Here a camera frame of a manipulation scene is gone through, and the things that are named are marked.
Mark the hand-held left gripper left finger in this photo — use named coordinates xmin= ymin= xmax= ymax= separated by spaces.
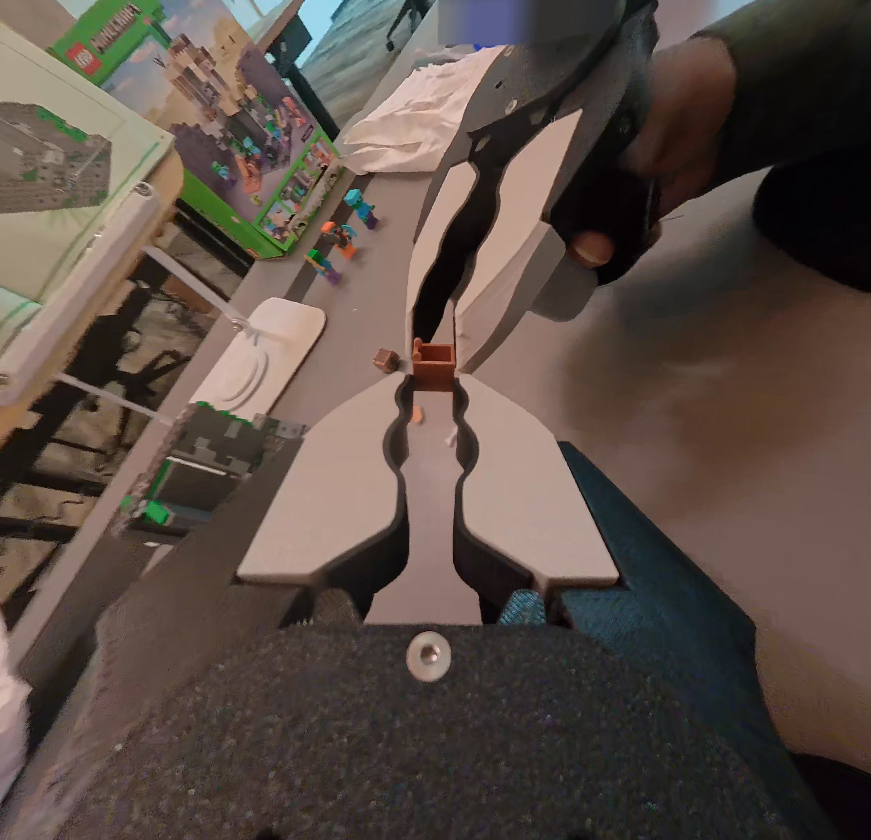
xmin=236 ymin=375 xmax=411 ymax=616

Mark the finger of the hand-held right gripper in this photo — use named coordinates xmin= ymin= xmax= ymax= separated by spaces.
xmin=453 ymin=107 xmax=584 ymax=374
xmin=406 ymin=158 xmax=508 ymax=351

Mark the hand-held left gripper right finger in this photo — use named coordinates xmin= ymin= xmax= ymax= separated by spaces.
xmin=452 ymin=375 xmax=621 ymax=618

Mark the brown toy chest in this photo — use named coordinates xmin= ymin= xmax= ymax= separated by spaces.
xmin=411 ymin=337 xmax=457 ymax=392

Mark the person's right forearm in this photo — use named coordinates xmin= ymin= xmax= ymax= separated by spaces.
xmin=690 ymin=0 xmax=871 ymax=189

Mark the grey desk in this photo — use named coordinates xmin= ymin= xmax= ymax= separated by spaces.
xmin=0 ymin=37 xmax=871 ymax=780

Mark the wooden-top office desk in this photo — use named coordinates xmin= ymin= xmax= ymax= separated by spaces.
xmin=250 ymin=0 xmax=338 ymax=130

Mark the person's right hand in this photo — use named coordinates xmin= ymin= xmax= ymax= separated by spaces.
xmin=570 ymin=36 xmax=740 ymax=269

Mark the zombie toy figure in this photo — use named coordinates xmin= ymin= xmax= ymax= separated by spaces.
xmin=343 ymin=188 xmax=379 ymax=230

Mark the orange toy figure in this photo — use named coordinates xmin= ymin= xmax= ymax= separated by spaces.
xmin=320 ymin=221 xmax=362 ymax=261

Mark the zombie figure holding tan sword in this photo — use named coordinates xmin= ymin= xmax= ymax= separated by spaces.
xmin=304 ymin=248 xmax=343 ymax=286

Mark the grey toy brick building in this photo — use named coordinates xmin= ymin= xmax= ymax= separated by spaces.
xmin=119 ymin=401 xmax=307 ymax=535

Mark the white book stand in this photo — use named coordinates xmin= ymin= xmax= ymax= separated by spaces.
xmin=0 ymin=180 xmax=328 ymax=412

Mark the toy brick set box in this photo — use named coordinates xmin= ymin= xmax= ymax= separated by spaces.
xmin=48 ymin=0 xmax=341 ymax=261

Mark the black honeycomb armrest pad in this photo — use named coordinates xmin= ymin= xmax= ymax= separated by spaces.
xmin=752 ymin=163 xmax=871 ymax=298

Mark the pale green instruction booklet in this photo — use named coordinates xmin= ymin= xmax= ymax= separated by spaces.
xmin=0 ymin=24 xmax=174 ymax=324

